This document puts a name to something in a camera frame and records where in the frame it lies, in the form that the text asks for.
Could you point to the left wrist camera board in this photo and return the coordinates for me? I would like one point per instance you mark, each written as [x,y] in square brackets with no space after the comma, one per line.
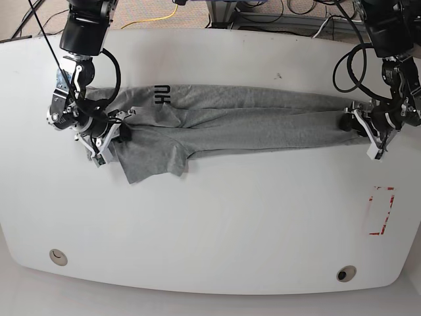
[375,153]

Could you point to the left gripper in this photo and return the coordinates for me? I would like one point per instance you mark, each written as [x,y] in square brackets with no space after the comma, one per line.
[373,120]

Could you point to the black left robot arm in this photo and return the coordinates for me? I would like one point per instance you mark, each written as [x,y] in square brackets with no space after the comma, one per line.
[393,28]

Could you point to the left table cable grommet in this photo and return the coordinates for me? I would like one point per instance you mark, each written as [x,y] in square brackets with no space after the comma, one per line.
[58,257]

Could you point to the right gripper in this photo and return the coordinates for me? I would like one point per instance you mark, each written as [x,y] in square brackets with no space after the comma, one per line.
[96,137]

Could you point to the grey t-shirt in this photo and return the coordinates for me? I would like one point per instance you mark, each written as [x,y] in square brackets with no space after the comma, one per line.
[172,124]

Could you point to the right table cable grommet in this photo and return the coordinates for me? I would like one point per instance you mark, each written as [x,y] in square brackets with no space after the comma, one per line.
[346,274]

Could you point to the red tape rectangle marking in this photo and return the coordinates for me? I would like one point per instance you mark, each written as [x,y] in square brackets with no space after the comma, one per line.
[380,205]

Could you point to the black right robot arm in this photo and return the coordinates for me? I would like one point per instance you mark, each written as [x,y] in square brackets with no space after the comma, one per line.
[83,38]

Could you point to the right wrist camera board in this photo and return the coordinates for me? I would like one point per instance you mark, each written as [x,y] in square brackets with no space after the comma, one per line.
[102,159]

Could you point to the table cable grommet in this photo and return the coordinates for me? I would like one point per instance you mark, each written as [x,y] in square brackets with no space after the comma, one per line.
[346,274]
[58,257]

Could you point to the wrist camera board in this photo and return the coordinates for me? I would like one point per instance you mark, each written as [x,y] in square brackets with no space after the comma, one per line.
[375,153]
[102,159]

